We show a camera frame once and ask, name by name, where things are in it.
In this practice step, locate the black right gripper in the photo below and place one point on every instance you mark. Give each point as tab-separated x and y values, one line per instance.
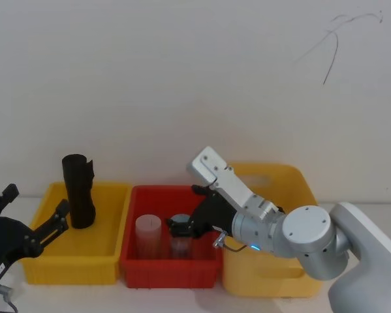
214	213

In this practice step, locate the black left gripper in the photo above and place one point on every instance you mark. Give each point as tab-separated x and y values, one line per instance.
2	241

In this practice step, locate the clear bottle with dark cap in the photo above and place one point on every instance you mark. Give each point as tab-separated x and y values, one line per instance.
181	247

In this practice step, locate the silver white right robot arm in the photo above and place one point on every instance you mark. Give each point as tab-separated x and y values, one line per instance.
306	228

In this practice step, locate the frosted pale pink cylinder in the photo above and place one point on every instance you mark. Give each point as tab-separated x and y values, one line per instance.
148	236

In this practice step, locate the black rolled mesh tube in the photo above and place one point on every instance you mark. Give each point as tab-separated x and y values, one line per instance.
79	192

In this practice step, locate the red plastic bin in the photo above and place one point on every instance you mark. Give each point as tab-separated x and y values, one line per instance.
169	270

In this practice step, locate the yellow plastic bin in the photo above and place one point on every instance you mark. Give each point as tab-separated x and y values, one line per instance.
81	261

